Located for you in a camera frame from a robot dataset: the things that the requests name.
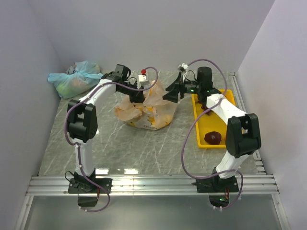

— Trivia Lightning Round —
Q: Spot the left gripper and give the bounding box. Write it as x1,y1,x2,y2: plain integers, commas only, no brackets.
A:
118,82,147,104

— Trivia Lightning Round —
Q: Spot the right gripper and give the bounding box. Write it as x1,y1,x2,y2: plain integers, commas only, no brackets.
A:
162,72,201,104

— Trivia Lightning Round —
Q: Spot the orange translucent plastic bag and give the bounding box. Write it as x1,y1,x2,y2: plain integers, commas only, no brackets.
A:
114,81,177,130

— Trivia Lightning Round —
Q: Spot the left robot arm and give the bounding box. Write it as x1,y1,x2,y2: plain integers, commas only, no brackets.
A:
64,64,145,193

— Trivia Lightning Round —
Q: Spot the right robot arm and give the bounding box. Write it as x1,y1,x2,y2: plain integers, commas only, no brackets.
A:
163,64,261,192

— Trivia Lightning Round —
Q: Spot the blue tied plastic bag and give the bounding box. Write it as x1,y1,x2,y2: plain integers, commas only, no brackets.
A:
47,61,103,99

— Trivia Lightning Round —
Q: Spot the yellow plastic tray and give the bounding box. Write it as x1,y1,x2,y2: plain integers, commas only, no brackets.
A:
191,89,236,149

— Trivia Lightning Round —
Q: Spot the dark red mangosteen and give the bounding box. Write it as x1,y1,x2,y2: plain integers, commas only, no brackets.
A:
204,131,222,145

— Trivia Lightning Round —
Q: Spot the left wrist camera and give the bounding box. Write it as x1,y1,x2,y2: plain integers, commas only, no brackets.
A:
137,69,150,89

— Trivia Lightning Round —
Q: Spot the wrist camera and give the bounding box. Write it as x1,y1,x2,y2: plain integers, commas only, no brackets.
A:
177,63,190,82
137,69,150,89

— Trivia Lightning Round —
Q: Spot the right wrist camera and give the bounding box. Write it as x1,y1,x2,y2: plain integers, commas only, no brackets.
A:
177,63,190,82

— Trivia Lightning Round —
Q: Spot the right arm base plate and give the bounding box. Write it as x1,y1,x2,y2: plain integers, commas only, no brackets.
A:
194,176,239,193

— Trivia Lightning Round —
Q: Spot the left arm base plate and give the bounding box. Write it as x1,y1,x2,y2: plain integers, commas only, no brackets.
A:
68,178,112,194

